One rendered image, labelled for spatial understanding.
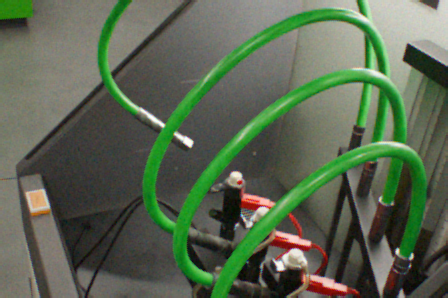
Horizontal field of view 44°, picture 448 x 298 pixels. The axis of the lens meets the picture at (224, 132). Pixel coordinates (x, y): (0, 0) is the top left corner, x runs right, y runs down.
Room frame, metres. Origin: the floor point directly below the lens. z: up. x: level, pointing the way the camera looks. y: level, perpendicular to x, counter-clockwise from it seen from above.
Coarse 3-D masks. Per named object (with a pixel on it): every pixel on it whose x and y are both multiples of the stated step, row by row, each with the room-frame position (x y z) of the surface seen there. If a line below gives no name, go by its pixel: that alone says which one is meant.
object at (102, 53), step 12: (120, 0) 0.69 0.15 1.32; (132, 0) 0.69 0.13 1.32; (360, 0) 0.71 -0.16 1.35; (120, 12) 0.69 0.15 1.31; (360, 12) 0.72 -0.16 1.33; (108, 24) 0.68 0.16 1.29; (108, 36) 0.68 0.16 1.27; (372, 48) 0.72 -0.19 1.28; (372, 60) 0.72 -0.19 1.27; (108, 72) 0.69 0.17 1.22; (108, 84) 0.68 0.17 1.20; (120, 96) 0.69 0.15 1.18; (132, 108) 0.69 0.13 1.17; (360, 108) 0.72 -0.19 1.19; (360, 120) 0.72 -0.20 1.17; (360, 132) 0.71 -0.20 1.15
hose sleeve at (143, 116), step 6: (138, 114) 0.68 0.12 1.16; (144, 114) 0.69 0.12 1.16; (150, 114) 0.69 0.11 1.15; (138, 120) 0.69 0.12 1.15; (144, 120) 0.69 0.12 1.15; (150, 120) 0.69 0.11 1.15; (156, 120) 0.69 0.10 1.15; (150, 126) 0.69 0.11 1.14; (156, 126) 0.69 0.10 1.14; (162, 126) 0.69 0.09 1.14; (174, 138) 0.69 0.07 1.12; (180, 138) 0.69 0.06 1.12
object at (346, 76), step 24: (336, 72) 0.49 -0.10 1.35; (360, 72) 0.50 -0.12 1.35; (288, 96) 0.46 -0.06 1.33; (264, 120) 0.45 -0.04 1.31; (240, 144) 0.44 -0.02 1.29; (216, 168) 0.43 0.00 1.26; (192, 192) 0.42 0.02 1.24; (384, 192) 0.54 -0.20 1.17; (192, 216) 0.42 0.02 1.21; (384, 216) 0.54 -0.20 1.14; (192, 264) 0.42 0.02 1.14; (240, 288) 0.45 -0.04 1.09; (264, 288) 0.47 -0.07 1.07
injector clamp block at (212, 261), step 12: (204, 228) 0.66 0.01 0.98; (240, 228) 0.67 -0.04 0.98; (240, 240) 0.64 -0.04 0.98; (192, 252) 0.62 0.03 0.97; (204, 252) 0.61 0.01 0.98; (216, 252) 0.61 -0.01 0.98; (204, 264) 0.59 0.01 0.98; (216, 264) 0.59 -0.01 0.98; (240, 276) 0.61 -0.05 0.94; (264, 276) 0.57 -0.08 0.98; (192, 288) 0.61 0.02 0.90; (204, 288) 0.57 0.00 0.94
